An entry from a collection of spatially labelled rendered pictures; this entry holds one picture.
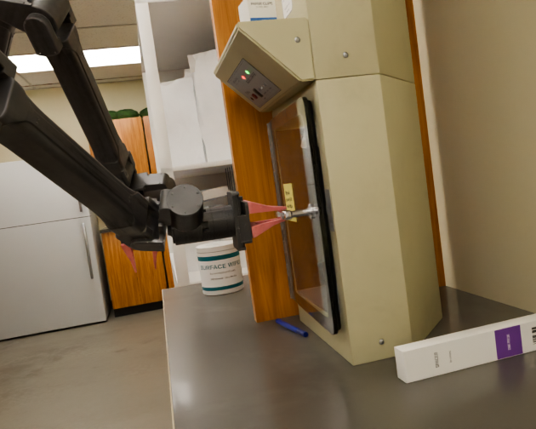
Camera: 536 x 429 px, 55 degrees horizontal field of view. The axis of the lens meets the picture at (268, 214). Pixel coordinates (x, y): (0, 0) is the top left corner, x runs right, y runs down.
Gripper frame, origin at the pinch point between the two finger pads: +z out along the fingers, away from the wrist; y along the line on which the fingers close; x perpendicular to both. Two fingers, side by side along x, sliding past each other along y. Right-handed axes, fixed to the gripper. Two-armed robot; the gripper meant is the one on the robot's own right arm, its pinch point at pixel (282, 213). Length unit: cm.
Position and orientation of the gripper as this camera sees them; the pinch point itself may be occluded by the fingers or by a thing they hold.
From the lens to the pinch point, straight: 93.0
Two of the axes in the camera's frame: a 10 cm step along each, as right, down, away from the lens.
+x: -2.1, -0.7, 9.8
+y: -1.2, -9.9, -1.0
